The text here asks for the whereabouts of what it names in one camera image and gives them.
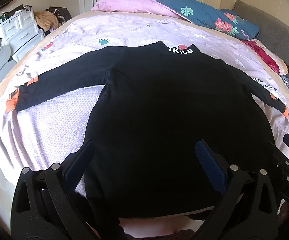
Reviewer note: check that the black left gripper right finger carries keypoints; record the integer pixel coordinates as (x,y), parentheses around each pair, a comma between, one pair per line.
(247,209)

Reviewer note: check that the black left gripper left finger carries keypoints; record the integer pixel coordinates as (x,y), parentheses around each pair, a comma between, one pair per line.
(41,208)

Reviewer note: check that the black kids sweater orange patches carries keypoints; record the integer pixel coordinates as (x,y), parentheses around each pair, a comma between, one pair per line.
(148,118)

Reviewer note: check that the pile of clothes in corner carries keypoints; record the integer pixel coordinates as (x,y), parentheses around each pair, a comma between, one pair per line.
(51,19)

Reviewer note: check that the lilac strawberry print bedsheet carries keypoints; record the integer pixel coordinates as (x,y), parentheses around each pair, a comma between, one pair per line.
(45,117)

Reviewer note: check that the red and cream pillow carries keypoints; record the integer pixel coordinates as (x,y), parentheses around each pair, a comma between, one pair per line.
(272,60)

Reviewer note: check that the grey padded headboard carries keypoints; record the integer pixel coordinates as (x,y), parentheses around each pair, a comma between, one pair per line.
(273,33)

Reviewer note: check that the pink and blue floral quilt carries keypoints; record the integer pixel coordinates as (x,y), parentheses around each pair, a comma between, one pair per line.
(195,12)

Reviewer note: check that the white plastic drawer cabinet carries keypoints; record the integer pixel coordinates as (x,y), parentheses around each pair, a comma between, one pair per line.
(21,33)

